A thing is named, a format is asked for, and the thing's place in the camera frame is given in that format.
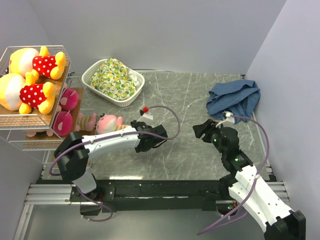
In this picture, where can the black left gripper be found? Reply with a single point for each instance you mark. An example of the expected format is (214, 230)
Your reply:
(133, 121)

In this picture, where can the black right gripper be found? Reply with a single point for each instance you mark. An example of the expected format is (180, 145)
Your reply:
(208, 127)

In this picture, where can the pink pig plush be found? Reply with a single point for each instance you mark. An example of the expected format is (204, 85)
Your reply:
(109, 123)
(85, 122)

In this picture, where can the black-haired doll face-up plush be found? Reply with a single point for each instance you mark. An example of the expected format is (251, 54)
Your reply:
(62, 125)

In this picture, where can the black-haired doll face-down plush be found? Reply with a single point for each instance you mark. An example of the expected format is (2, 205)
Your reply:
(68, 100)

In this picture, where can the yellow bear plush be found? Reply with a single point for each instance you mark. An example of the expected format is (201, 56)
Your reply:
(23, 94)
(37, 62)

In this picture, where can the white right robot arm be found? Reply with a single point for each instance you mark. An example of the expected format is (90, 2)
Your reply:
(244, 184)

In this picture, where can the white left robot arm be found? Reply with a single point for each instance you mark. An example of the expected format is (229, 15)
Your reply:
(76, 150)

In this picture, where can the blue checked shirt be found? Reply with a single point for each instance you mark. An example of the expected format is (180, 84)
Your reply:
(240, 97)

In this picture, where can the lemon print cloth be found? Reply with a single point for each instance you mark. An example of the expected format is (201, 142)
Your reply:
(111, 79)

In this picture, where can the white perforated plastic basket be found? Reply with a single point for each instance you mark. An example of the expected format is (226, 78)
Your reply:
(138, 79)

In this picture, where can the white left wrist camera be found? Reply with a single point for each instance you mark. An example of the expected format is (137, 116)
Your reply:
(145, 115)

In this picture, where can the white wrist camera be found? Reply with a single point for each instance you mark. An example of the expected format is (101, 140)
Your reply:
(228, 118)
(145, 115)

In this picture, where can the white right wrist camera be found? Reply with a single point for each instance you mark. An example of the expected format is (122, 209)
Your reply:
(228, 118)

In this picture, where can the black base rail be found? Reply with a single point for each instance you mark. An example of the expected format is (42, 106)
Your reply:
(152, 195)

